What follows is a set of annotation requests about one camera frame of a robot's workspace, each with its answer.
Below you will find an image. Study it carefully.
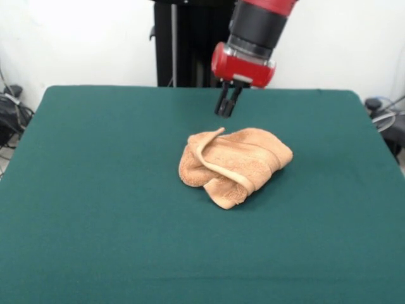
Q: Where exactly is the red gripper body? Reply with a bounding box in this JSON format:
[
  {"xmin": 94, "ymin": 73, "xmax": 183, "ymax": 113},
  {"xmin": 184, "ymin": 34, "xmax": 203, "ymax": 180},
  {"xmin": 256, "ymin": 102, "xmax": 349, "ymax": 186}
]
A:
[{"xmin": 211, "ymin": 42, "xmax": 277, "ymax": 89}]

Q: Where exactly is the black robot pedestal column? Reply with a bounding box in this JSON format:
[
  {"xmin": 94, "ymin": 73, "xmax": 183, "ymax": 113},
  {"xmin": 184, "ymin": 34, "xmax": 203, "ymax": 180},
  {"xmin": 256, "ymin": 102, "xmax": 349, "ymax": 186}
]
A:
[{"xmin": 147, "ymin": 0, "xmax": 263, "ymax": 89}]

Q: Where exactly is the peach terry towel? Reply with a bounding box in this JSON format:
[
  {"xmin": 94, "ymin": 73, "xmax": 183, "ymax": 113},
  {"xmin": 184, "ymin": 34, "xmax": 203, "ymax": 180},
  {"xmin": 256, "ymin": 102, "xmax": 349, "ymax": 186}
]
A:
[{"xmin": 178, "ymin": 127, "xmax": 294, "ymax": 210}]

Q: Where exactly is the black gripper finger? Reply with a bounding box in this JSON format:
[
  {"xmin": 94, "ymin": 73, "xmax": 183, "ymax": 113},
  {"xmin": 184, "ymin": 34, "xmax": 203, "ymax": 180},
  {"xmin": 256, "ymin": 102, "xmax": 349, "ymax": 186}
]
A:
[
  {"xmin": 214, "ymin": 81, "xmax": 231, "ymax": 117},
  {"xmin": 223, "ymin": 85, "xmax": 244, "ymax": 118}
]

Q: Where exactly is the dark green table cloth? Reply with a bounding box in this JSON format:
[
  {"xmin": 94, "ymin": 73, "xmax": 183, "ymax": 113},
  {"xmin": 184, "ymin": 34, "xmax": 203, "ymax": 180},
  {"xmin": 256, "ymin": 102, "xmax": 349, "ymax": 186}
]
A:
[{"xmin": 0, "ymin": 84, "xmax": 405, "ymax": 304}]

